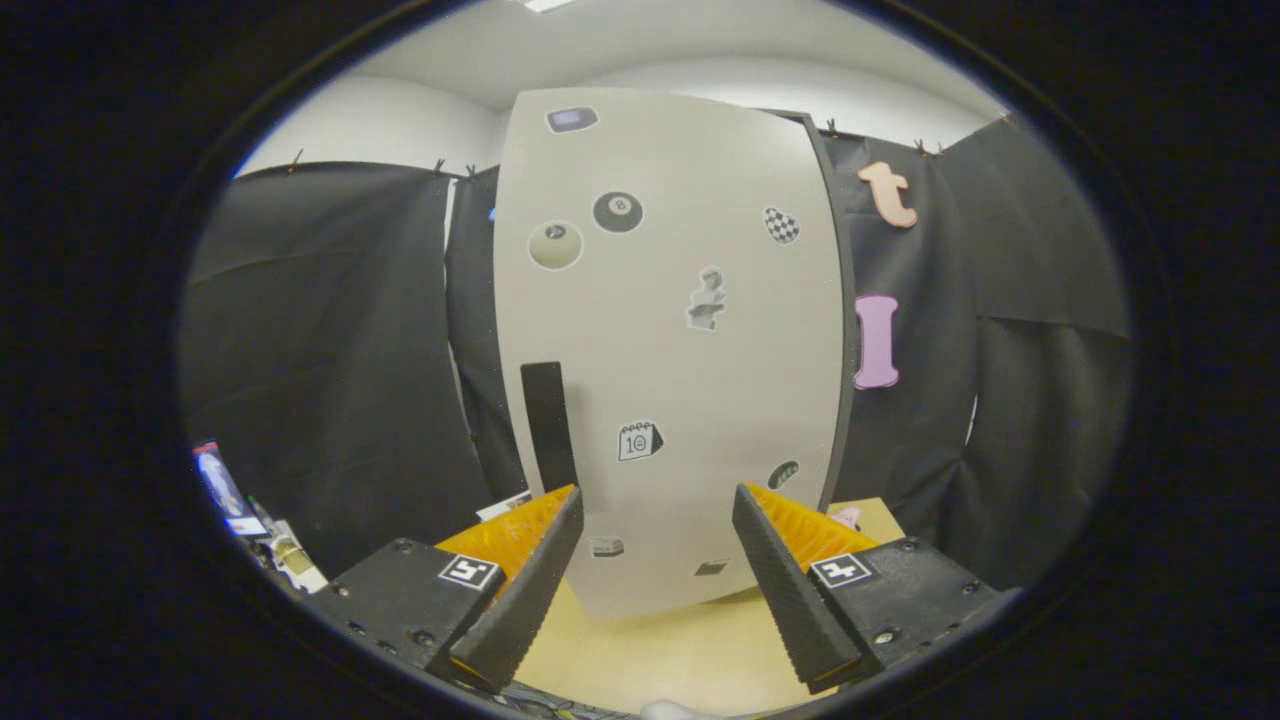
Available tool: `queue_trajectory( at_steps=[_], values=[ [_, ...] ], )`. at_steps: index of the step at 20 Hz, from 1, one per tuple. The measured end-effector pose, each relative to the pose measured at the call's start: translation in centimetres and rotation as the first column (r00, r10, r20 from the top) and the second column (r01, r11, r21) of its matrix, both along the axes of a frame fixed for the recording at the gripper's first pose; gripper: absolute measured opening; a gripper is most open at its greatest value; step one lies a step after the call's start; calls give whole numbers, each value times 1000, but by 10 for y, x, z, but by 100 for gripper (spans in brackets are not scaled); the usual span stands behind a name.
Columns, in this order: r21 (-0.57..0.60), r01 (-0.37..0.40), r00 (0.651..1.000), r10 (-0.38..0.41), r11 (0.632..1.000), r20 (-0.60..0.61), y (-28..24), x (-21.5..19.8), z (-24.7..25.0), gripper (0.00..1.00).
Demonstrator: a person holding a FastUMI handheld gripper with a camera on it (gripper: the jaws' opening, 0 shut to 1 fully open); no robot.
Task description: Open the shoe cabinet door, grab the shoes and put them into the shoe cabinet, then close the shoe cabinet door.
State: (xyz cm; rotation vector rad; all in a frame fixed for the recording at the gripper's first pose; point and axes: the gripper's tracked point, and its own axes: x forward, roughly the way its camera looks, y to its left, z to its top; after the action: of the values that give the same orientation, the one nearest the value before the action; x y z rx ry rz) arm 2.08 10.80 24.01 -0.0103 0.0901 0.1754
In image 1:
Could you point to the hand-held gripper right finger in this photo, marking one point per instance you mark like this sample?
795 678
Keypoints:
790 590

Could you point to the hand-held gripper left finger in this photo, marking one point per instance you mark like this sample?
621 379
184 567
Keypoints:
530 590

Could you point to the grey shoe cabinet door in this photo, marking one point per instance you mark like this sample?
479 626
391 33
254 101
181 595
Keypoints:
680 380

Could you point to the grey shoe cabinet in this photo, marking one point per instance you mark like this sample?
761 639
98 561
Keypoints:
850 300

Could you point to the printed paper sheet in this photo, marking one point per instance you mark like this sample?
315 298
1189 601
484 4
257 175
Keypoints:
505 505

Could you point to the green pink plush toy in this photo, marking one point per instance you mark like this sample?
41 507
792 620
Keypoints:
848 517

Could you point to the beige small object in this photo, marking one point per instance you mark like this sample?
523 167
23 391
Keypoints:
295 558

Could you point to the black backdrop cloth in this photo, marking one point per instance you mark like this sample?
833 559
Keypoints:
320 380

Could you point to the blue printed packet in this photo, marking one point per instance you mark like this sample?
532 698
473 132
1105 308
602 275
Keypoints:
225 485

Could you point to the long ceiling light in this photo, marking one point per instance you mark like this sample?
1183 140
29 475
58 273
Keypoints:
548 4

